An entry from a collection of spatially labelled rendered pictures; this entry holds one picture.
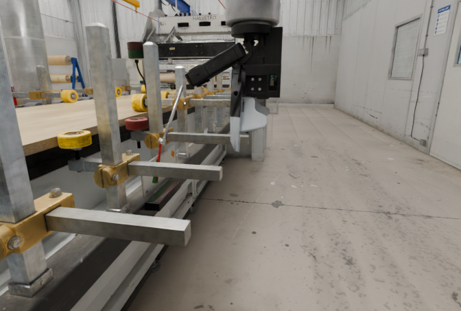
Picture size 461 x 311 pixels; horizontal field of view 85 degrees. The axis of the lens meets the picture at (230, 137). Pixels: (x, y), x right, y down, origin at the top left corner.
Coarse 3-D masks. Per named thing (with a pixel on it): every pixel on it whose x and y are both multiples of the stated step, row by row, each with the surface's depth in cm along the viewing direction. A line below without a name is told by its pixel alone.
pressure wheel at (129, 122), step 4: (128, 120) 90; (132, 120) 90; (136, 120) 90; (140, 120) 90; (144, 120) 91; (128, 124) 90; (132, 124) 89; (136, 124) 89; (140, 124) 90; (144, 124) 91; (128, 128) 90; (132, 128) 90; (136, 128) 90; (140, 128) 90; (144, 128) 91; (136, 132) 93; (140, 144) 95
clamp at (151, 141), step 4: (164, 128) 94; (172, 128) 95; (164, 132) 89; (168, 132) 92; (148, 136) 84; (152, 136) 84; (156, 136) 85; (160, 136) 86; (144, 140) 85; (148, 140) 84; (152, 140) 84; (156, 140) 84; (148, 144) 85; (152, 144) 85; (156, 144) 84; (152, 148) 85
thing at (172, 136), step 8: (136, 136) 93; (144, 136) 92; (168, 136) 90; (176, 136) 90; (184, 136) 89; (192, 136) 89; (200, 136) 88; (208, 136) 88; (216, 136) 87; (224, 136) 87; (240, 136) 86; (248, 136) 87; (240, 144) 86
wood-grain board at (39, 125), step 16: (128, 96) 210; (16, 112) 116; (32, 112) 116; (48, 112) 116; (64, 112) 116; (80, 112) 116; (128, 112) 116; (144, 112) 116; (32, 128) 79; (48, 128) 79; (64, 128) 79; (80, 128) 79; (96, 128) 84; (32, 144) 62; (48, 144) 66
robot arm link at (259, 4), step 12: (228, 0) 40; (240, 0) 38; (252, 0) 38; (264, 0) 38; (276, 0) 39; (228, 12) 40; (240, 12) 38; (252, 12) 38; (264, 12) 38; (276, 12) 40; (228, 24) 42; (240, 24) 40; (276, 24) 42
